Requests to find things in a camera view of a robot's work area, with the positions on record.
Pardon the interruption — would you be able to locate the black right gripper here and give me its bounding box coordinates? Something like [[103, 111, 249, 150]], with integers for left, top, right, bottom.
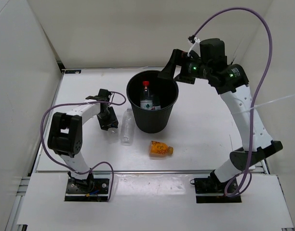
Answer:
[[158, 50, 212, 85]]

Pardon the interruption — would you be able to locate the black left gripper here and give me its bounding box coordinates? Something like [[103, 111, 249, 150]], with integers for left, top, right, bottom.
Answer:
[[96, 106, 119, 131]]

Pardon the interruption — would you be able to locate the small pepsi bottle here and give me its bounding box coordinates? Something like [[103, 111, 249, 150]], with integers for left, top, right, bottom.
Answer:
[[107, 128, 119, 143]]

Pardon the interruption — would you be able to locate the clear unlabeled plastic bottle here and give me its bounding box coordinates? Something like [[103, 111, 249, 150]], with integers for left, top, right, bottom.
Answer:
[[120, 108, 135, 146]]

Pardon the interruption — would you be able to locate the red label water bottle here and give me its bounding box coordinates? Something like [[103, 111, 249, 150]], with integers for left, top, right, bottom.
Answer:
[[140, 81, 153, 110]]

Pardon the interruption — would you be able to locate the blue orange label bottle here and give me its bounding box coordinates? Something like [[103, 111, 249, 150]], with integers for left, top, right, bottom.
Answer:
[[152, 95, 161, 110]]

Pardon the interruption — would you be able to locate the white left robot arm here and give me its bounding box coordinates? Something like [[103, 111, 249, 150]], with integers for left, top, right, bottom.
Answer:
[[47, 102, 118, 193]]

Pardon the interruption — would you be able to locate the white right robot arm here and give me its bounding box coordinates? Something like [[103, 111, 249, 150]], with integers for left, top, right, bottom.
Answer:
[[159, 48, 283, 193]]

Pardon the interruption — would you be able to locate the black plastic bin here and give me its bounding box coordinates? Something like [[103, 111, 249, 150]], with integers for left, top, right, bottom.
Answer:
[[126, 70, 179, 133]]

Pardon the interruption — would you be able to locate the orange juice bottle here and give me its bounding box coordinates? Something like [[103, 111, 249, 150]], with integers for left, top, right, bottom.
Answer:
[[149, 141, 174, 158]]

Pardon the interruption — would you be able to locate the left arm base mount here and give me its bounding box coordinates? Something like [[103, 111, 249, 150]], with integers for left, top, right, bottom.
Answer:
[[64, 173, 113, 202]]

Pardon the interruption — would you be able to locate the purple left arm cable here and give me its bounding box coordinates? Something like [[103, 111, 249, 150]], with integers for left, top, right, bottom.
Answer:
[[40, 90, 128, 202]]

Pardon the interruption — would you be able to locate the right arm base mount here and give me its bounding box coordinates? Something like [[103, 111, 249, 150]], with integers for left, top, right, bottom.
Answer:
[[189, 177, 242, 204]]

